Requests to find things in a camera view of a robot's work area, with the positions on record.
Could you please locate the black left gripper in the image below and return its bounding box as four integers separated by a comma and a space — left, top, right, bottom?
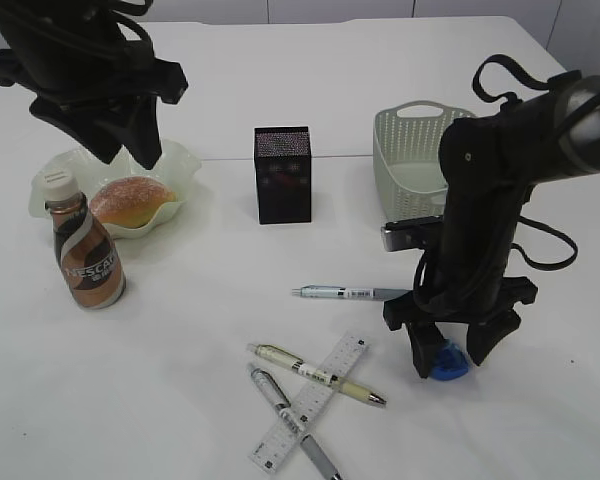
0, 29, 187, 170

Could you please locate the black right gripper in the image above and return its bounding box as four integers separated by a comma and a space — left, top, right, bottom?
382, 265, 537, 378

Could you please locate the blue pencil sharpener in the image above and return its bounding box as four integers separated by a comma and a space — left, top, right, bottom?
430, 341, 469, 381

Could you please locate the sugared bread bun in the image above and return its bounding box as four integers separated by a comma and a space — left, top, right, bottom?
90, 176, 178, 228

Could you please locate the blue clear grey pen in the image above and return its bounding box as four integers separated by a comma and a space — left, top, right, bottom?
291, 285, 409, 301

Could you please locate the brown coffee bottle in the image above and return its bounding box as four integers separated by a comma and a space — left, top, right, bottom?
36, 169, 126, 310

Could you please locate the cream yellow pen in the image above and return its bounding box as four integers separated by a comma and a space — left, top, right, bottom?
247, 344, 387, 407

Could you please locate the transparent plastic ruler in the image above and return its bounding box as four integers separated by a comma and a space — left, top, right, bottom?
249, 334, 372, 473

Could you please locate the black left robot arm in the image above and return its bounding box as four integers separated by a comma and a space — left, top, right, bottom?
0, 1, 188, 170

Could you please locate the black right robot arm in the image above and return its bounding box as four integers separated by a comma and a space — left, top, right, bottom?
383, 72, 600, 378

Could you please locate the pale green wavy plate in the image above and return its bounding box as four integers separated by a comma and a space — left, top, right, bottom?
35, 139, 201, 239

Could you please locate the grey green plastic basket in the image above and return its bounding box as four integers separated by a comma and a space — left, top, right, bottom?
373, 100, 474, 221

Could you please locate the black mesh pen holder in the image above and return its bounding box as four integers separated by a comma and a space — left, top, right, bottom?
254, 126, 312, 225

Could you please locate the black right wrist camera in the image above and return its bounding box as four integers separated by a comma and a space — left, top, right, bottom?
381, 216, 443, 252

